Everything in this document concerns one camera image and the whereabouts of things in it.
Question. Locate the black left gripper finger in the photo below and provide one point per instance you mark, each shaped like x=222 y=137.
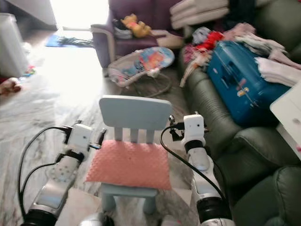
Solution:
x=102 y=135

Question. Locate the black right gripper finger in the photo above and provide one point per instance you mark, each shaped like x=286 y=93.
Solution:
x=171 y=121

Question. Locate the pink dotted pillow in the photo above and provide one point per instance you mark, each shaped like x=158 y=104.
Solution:
x=129 y=164

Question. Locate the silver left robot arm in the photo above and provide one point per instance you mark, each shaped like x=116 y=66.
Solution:
x=59 y=176

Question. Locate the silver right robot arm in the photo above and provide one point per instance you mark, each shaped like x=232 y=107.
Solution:
x=204 y=174

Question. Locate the green leather sofa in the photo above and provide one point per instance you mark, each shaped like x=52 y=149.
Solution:
x=225 y=127

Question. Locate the light blue child chair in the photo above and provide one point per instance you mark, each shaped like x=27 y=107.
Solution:
x=135 y=112

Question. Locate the colourful baby bouncer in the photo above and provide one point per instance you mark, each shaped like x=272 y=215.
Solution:
x=146 y=62

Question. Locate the blue hard suitcase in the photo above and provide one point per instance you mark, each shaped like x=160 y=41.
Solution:
x=235 y=82

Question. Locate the grey robot left leg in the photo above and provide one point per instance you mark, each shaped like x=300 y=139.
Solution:
x=96 y=220

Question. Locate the grey robot leg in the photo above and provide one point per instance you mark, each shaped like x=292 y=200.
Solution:
x=96 y=220
x=170 y=221

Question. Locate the purple armchair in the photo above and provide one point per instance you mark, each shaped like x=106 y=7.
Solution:
x=136 y=46

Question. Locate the grey robot right leg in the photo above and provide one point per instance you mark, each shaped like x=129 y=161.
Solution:
x=170 y=221

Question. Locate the red cloth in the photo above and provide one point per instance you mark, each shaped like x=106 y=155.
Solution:
x=212 y=40

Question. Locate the yellow plush toy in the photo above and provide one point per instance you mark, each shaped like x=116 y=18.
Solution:
x=136 y=27

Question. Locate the tan and red floor toy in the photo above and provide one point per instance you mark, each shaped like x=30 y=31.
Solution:
x=9 y=86

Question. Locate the blue floor mat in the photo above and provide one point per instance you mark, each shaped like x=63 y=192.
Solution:
x=56 y=41

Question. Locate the white folded bedding stack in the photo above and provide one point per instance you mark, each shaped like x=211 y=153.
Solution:
x=200 y=13

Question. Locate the white folded towels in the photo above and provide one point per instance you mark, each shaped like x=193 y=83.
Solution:
x=277 y=71

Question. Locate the pink clothes pile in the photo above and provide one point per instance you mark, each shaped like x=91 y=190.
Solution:
x=254 y=38

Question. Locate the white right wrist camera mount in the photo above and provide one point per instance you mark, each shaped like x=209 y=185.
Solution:
x=194 y=127

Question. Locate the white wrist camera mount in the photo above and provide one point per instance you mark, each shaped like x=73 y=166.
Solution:
x=80 y=135
x=194 y=127

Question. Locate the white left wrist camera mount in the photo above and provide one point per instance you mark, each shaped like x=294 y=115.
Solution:
x=80 y=135

